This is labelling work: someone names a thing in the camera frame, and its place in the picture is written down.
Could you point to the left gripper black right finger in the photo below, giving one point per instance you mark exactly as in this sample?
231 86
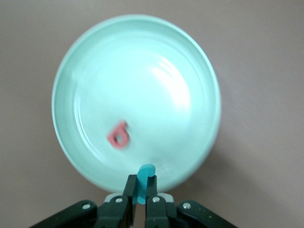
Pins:
161 213

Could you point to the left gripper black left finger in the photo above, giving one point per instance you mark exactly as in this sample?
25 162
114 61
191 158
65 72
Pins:
114 213

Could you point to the salmon letter b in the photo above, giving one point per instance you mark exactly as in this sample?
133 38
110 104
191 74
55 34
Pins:
123 145

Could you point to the light green round plate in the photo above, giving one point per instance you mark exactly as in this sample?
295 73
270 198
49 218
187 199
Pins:
142 83

